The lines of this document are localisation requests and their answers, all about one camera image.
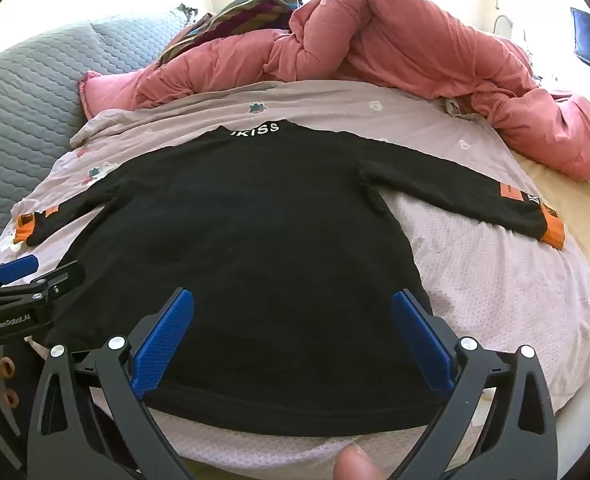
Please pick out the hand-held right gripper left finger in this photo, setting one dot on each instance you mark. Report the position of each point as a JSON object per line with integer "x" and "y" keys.
{"x": 162, "y": 345}

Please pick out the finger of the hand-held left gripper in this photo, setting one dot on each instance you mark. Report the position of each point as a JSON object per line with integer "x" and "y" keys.
{"x": 62, "y": 277}
{"x": 17, "y": 267}

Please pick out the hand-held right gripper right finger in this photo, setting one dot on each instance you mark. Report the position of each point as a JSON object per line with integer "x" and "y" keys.
{"x": 422, "y": 342}

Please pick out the black t-shirt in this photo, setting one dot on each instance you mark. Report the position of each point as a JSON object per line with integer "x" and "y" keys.
{"x": 255, "y": 260}

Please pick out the person's right hand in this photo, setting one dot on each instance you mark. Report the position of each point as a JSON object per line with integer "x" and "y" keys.
{"x": 357, "y": 466}

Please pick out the printed light pink blanket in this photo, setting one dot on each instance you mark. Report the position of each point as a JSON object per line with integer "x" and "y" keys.
{"x": 500, "y": 285}

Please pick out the grey quilted headboard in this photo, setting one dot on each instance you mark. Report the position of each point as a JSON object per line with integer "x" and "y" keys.
{"x": 35, "y": 100}

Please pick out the pink comforter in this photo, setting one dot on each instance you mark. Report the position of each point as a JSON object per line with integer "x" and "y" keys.
{"x": 400, "y": 45}

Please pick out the striped colourful pillow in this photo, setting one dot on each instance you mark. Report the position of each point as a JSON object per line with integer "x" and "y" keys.
{"x": 245, "y": 15}

